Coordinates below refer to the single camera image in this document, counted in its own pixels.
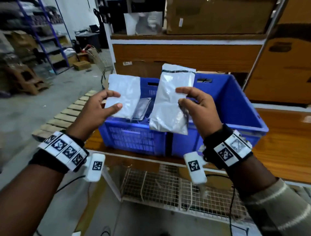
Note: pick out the person's right hand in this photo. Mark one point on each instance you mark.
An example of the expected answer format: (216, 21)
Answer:
(204, 114)

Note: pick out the person's left hand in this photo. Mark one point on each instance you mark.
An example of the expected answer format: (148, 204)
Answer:
(92, 116)

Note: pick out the white packet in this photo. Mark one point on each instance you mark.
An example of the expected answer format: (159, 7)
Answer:
(126, 92)
(170, 97)
(142, 108)

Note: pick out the perforated blue plastic crate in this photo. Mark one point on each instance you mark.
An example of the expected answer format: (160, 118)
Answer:
(133, 141)

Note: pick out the person's right forearm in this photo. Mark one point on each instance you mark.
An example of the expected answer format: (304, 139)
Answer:
(267, 201)

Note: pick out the person's left forearm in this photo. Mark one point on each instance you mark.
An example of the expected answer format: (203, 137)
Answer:
(24, 201)

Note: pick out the solid blue plastic crate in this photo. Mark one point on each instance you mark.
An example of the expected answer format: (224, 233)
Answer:
(230, 102)

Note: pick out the wooden pallet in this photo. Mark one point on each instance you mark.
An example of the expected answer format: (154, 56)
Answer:
(63, 119)

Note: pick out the small closed cardboard box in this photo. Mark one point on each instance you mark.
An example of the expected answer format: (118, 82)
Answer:
(82, 65)

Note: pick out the metal shopping cart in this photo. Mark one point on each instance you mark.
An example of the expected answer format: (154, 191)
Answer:
(102, 60)

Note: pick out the flat cardboard sheet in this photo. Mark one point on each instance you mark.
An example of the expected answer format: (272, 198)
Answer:
(136, 69)

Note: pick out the black desk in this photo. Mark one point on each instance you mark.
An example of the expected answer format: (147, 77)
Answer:
(87, 42)

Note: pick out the brown wooden step stool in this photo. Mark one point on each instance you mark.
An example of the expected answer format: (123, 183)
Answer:
(26, 80)

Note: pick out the black laptop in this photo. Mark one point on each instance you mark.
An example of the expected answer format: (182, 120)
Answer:
(94, 28)

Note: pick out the black metal stand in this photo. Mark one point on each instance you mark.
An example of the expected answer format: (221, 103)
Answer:
(98, 19)

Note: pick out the large brown cardboard box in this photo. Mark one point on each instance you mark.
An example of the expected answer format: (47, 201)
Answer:
(218, 17)

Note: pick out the white open box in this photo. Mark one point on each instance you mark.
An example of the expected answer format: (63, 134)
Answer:
(131, 23)

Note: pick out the stack of flattened cardboard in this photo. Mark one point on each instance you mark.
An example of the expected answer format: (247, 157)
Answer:
(19, 43)

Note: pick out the blue metal storage rack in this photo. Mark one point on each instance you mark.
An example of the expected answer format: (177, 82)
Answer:
(34, 31)

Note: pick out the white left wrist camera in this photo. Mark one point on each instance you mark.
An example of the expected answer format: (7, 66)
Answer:
(96, 167)

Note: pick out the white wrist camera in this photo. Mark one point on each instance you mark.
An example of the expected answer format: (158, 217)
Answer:
(96, 167)
(194, 167)

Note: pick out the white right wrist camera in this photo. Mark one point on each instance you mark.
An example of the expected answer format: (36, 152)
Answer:
(194, 167)

